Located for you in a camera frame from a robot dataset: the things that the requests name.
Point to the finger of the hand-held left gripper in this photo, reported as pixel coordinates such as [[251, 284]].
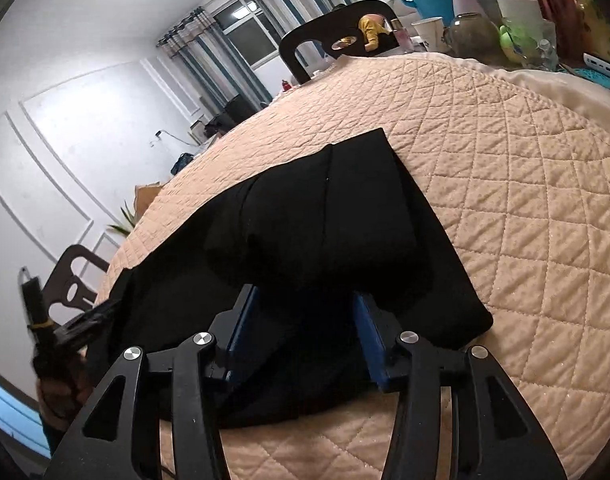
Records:
[[92, 322]]

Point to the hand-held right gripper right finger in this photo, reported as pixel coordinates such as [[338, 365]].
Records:
[[371, 340]]

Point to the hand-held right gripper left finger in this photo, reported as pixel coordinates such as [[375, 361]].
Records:
[[241, 327]]

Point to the black pants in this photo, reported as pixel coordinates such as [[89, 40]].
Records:
[[310, 200]]

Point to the person's left hand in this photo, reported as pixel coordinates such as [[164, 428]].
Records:
[[60, 385]]

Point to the dark wooden chair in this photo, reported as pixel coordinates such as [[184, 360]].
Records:
[[70, 285], [315, 30]]

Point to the green potted plant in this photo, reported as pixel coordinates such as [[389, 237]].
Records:
[[125, 220]]

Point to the brown cardboard box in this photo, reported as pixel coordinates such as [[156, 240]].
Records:
[[147, 197]]

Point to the blue clothing pile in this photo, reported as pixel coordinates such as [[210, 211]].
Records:
[[182, 162]]

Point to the peach quilted blanket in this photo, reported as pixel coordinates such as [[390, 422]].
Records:
[[510, 210]]

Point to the black handbag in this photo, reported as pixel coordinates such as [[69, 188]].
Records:
[[219, 124]]

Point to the black upright bag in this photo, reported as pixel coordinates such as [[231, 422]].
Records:
[[240, 107]]

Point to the window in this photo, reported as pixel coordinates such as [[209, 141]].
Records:
[[247, 35]]

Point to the pink bottle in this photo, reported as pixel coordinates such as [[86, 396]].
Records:
[[402, 37]]

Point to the white patterned cup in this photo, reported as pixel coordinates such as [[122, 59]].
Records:
[[429, 35]]

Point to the cream table cloth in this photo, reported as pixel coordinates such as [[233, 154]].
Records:
[[560, 85]]

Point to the round glass vase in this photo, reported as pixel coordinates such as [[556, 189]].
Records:
[[472, 37]]

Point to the green toy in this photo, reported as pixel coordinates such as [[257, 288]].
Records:
[[515, 42]]

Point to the white plastic container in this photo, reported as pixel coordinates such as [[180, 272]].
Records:
[[520, 12]]

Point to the red container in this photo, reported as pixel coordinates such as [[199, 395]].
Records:
[[557, 0]]

